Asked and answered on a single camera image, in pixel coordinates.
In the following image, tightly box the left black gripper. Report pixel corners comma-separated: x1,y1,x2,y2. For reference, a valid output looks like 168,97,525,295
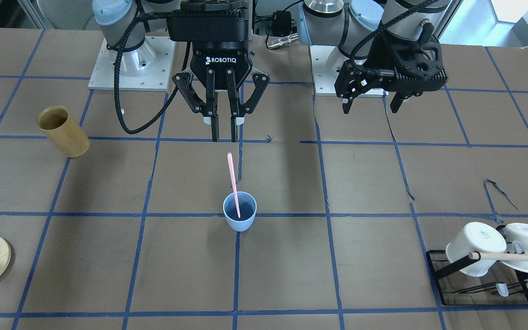
335,32,448,114

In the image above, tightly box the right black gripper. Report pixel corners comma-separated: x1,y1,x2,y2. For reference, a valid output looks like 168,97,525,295
167,0,270,142

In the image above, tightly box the pink chopstick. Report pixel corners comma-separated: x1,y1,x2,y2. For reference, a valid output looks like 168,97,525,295
226,152,241,219

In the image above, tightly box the light blue plastic cup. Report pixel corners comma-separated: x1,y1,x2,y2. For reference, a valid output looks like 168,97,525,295
223,191,257,232

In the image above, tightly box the bamboo wooden cup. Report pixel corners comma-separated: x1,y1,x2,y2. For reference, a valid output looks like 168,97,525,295
36,106,90,158

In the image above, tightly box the black power adapter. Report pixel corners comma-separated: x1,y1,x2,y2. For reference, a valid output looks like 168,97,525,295
266,11,293,36

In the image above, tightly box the white mug near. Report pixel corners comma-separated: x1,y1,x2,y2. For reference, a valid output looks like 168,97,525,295
445,222,506,263

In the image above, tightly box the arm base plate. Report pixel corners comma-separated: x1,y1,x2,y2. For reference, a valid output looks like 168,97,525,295
309,44,384,98
88,36,176,92

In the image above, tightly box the black wire mug rack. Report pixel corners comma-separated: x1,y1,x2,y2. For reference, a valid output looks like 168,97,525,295
427,224,528,306

